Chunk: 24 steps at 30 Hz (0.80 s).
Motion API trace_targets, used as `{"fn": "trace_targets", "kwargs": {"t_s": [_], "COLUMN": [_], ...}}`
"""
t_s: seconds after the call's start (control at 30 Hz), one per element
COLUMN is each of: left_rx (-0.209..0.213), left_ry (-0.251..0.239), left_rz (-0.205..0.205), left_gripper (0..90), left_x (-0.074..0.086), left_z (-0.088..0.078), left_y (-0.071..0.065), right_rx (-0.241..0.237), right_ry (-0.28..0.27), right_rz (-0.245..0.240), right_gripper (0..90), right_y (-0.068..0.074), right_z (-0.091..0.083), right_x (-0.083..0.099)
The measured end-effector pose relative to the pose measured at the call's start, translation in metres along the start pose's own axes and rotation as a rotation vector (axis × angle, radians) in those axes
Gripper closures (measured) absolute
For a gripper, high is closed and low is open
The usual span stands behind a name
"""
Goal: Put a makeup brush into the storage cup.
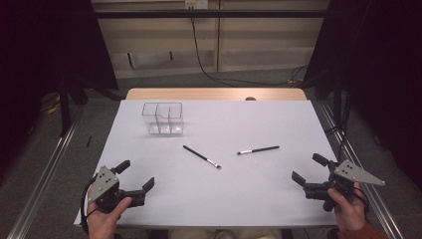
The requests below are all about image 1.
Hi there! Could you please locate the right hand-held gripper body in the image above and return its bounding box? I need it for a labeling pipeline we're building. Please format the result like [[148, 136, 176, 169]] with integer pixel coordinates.
[[303, 158, 386, 213]]

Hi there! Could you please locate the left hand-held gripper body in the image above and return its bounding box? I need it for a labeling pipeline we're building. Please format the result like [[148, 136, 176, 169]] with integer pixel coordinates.
[[88, 164, 147, 213]]

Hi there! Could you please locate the black makeup brush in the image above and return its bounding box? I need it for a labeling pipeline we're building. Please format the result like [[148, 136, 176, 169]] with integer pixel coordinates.
[[236, 145, 281, 156], [182, 144, 222, 170]]

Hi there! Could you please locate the clear acrylic organizer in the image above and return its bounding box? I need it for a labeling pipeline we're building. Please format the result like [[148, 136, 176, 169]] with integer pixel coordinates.
[[141, 101, 185, 136]]

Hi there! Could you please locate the person's right hand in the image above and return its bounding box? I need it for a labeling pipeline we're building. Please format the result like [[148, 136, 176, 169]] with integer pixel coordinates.
[[327, 183, 367, 233]]

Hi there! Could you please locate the person's left hand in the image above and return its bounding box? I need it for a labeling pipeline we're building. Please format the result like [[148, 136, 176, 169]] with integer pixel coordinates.
[[87, 197, 133, 239]]

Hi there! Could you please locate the white table mat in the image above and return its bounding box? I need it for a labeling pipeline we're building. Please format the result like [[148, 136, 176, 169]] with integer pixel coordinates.
[[73, 99, 339, 228]]

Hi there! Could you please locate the black metal stand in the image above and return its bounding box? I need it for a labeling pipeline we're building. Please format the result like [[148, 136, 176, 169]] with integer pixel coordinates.
[[58, 78, 89, 137]]

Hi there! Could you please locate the black curtain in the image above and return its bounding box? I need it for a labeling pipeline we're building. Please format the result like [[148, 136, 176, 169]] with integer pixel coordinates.
[[0, 0, 119, 180], [303, 0, 422, 193]]

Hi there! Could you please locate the black horizontal bar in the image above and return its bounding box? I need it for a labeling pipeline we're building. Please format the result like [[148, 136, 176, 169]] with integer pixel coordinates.
[[94, 9, 332, 20]]

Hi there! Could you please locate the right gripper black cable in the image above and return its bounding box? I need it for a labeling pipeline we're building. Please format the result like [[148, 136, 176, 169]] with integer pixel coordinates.
[[351, 184, 371, 215]]

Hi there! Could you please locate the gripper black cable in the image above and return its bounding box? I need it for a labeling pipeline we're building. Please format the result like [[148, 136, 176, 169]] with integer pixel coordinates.
[[351, 184, 371, 215], [79, 177, 101, 235]]

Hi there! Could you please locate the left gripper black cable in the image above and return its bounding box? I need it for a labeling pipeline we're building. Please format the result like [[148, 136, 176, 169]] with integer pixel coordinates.
[[79, 177, 101, 235]]

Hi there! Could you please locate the aluminium rail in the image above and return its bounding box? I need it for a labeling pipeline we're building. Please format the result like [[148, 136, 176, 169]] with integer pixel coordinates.
[[317, 102, 405, 239], [6, 106, 86, 239]]

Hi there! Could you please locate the yellow floor cable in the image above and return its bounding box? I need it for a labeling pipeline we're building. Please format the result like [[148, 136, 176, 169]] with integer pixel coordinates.
[[46, 103, 63, 116]]

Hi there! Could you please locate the black wall cable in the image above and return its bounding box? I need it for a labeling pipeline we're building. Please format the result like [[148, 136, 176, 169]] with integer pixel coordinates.
[[190, 6, 310, 88]]

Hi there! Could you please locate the white wall outlet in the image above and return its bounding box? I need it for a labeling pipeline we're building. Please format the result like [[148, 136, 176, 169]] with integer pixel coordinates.
[[184, 0, 209, 10]]

